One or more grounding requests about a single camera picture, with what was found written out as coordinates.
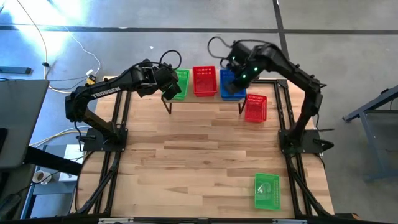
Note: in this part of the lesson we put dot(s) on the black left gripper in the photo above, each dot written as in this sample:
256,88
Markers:
168,81

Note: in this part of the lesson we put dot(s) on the dark flat bar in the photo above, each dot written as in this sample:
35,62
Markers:
15,70

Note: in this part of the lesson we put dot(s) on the white paper cup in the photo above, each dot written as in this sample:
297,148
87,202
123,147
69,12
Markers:
40,177

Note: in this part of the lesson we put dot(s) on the white box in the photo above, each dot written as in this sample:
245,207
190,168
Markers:
73,155

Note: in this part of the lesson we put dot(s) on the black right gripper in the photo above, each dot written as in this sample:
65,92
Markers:
245,77

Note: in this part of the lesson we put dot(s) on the blue-grey metal table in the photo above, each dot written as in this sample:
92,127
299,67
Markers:
367,149

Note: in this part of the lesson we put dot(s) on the black slanted beam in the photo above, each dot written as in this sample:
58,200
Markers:
53,161

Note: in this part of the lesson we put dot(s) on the grey flat monitor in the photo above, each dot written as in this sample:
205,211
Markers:
21,121

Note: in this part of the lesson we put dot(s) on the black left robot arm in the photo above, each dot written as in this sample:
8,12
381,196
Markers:
105,90

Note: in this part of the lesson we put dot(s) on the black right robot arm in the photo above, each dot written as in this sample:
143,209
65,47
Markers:
295,71

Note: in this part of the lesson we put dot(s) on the wooden shelf with black legs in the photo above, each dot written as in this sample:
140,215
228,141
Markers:
205,100

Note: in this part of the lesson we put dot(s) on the white power plug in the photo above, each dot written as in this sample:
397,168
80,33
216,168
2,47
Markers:
90,72

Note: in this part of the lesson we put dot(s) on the black metal table frame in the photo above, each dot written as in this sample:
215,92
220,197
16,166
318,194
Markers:
282,83

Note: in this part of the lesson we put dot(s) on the silver metal bracket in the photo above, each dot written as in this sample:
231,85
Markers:
289,221
116,221

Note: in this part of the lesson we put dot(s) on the yellow power plug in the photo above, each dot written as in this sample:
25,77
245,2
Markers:
90,81

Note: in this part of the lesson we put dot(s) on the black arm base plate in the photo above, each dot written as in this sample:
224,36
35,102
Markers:
93,144
311,144

